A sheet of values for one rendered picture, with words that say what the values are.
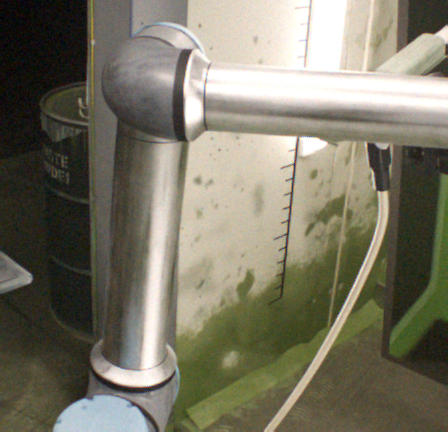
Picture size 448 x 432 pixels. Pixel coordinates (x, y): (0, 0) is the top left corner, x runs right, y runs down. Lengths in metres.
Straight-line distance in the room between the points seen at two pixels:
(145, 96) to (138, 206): 0.25
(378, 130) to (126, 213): 0.42
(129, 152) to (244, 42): 1.04
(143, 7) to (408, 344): 1.20
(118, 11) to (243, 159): 0.63
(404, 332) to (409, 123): 1.43
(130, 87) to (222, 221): 1.33
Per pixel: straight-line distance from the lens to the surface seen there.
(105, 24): 1.87
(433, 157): 1.18
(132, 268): 1.15
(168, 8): 1.85
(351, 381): 2.76
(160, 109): 0.89
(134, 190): 1.09
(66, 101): 2.86
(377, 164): 1.28
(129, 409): 1.22
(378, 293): 3.15
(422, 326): 2.29
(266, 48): 2.14
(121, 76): 0.93
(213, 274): 2.28
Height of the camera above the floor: 1.70
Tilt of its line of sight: 24 degrees down
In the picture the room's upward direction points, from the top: 4 degrees clockwise
